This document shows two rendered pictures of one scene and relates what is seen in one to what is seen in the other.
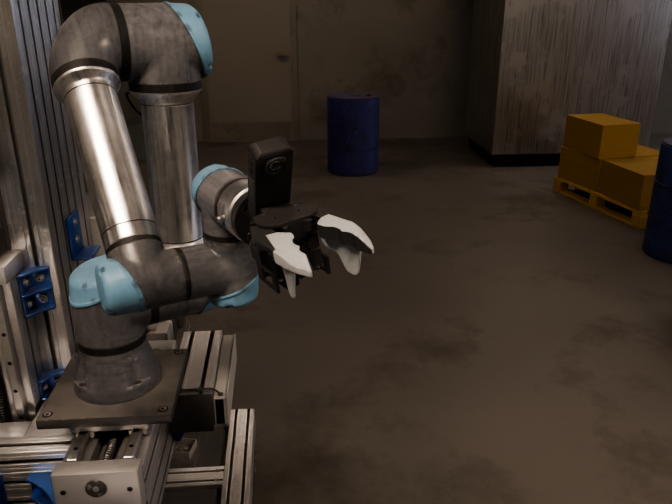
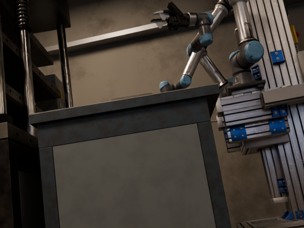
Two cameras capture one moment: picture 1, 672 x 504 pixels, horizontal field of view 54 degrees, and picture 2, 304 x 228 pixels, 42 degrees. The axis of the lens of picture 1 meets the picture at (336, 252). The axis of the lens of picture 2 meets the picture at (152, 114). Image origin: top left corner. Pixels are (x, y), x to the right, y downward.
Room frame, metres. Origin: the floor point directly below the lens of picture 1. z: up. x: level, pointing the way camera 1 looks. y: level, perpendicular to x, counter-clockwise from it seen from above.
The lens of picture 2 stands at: (0.96, -2.02, 0.38)
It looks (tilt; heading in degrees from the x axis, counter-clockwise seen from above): 14 degrees up; 103
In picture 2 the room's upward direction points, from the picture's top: 9 degrees counter-clockwise
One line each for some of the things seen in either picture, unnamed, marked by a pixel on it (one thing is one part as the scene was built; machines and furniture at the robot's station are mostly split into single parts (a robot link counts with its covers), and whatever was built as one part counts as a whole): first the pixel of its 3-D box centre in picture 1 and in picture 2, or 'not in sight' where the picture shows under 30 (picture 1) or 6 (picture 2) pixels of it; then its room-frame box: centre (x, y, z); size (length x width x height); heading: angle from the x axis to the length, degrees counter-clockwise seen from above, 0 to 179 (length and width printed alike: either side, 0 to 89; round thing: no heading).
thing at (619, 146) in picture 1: (635, 164); not in sight; (5.43, -2.54, 0.35); 1.25 x 0.95 x 0.70; 6
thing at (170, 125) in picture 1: (171, 171); (243, 22); (1.10, 0.28, 1.41); 0.15 x 0.12 x 0.55; 120
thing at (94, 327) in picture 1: (110, 297); (239, 62); (1.03, 0.39, 1.20); 0.13 x 0.12 x 0.14; 120
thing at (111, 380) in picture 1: (115, 357); (243, 80); (1.03, 0.40, 1.09); 0.15 x 0.15 x 0.10
